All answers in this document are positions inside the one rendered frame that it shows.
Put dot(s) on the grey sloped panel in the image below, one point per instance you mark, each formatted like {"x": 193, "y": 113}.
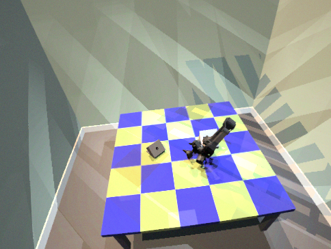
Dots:
{"x": 155, "y": 148}

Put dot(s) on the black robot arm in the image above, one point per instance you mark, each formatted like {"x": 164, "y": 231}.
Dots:
{"x": 211, "y": 142}

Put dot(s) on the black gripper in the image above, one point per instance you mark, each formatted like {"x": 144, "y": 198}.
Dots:
{"x": 189, "y": 153}

